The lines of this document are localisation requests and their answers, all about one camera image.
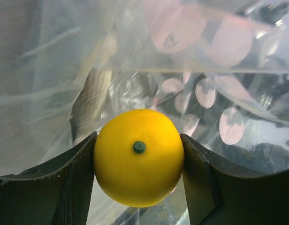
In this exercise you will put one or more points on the grey fake fish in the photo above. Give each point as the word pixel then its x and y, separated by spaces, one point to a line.
pixel 90 104

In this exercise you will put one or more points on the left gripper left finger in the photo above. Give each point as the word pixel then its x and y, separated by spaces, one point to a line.
pixel 57 192

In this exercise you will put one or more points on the yellow fake fruit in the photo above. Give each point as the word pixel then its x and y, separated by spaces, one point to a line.
pixel 138 158

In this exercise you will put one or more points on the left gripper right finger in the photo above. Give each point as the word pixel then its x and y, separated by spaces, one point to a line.
pixel 221 192

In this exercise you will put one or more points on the clear zip top bag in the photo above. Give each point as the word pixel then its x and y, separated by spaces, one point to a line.
pixel 219 69

